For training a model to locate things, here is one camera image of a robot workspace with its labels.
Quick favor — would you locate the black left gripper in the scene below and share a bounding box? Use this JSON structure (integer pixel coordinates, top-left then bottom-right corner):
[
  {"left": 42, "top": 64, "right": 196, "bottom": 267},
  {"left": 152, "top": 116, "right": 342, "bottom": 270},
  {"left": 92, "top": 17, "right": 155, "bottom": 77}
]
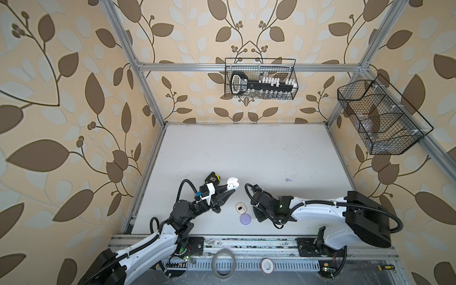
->
[{"left": 186, "top": 185, "right": 233, "bottom": 224}]

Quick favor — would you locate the white earbud charging case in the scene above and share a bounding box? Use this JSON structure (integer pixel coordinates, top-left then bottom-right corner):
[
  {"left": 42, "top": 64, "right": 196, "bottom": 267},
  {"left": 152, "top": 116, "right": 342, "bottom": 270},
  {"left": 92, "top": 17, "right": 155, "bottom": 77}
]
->
[{"left": 226, "top": 177, "right": 239, "bottom": 191}]

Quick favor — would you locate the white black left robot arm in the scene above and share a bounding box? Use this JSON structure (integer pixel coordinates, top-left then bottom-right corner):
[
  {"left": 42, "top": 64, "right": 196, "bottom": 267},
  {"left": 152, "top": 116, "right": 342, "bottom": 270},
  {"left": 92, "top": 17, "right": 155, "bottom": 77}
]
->
[{"left": 78, "top": 173, "right": 239, "bottom": 285}]

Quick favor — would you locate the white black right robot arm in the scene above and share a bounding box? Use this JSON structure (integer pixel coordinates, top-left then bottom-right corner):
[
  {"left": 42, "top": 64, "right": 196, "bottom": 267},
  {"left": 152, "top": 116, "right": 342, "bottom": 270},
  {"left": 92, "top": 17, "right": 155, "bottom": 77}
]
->
[{"left": 245, "top": 184, "right": 404, "bottom": 255}]

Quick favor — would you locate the black yellow tape measure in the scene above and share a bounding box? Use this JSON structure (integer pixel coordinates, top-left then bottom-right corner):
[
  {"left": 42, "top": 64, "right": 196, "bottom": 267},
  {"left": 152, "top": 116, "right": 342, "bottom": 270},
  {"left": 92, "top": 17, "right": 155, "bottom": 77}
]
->
[{"left": 205, "top": 172, "right": 220, "bottom": 186}]

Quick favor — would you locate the purple round disc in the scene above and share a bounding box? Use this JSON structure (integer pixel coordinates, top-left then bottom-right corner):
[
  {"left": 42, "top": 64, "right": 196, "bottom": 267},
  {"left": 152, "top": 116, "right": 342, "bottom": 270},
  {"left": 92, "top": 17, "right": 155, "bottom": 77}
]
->
[{"left": 240, "top": 213, "right": 251, "bottom": 225}]

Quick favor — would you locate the grey tape roll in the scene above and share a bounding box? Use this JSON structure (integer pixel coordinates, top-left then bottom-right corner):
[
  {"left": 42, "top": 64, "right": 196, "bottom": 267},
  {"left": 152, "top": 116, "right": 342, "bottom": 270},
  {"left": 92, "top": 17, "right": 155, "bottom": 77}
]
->
[{"left": 211, "top": 249, "right": 237, "bottom": 280}]

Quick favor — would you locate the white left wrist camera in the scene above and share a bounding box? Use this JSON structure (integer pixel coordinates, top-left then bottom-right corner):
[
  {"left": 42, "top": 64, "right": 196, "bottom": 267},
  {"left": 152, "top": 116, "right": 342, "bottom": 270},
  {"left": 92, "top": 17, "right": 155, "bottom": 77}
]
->
[{"left": 195, "top": 183, "right": 216, "bottom": 201}]

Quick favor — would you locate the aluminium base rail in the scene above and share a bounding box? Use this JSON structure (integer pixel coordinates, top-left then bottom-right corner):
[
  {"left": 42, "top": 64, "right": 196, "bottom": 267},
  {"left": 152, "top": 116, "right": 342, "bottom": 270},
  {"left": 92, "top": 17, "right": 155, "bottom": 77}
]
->
[{"left": 106, "top": 233, "right": 401, "bottom": 273}]

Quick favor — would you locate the black socket set rail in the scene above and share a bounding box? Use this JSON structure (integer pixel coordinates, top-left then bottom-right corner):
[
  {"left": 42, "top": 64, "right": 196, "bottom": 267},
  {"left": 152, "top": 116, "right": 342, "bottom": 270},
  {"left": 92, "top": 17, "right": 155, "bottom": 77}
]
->
[{"left": 226, "top": 71, "right": 299, "bottom": 97}]

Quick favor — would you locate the wire basket with socket set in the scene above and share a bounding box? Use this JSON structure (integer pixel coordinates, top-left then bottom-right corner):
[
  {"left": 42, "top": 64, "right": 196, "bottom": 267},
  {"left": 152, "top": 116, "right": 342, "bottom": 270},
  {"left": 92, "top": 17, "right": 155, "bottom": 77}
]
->
[{"left": 224, "top": 57, "right": 299, "bottom": 100}]

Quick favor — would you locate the yellow handled screwdriver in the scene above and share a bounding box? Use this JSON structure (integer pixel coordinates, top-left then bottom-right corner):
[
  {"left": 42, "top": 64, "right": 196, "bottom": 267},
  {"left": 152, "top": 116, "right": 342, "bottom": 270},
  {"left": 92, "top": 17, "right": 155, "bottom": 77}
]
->
[{"left": 359, "top": 264, "right": 395, "bottom": 271}]

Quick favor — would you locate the empty black wire basket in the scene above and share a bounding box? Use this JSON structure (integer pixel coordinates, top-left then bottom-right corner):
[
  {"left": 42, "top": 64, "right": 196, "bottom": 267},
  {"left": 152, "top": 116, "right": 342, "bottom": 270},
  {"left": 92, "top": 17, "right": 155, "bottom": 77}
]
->
[{"left": 337, "top": 74, "right": 434, "bottom": 155}]

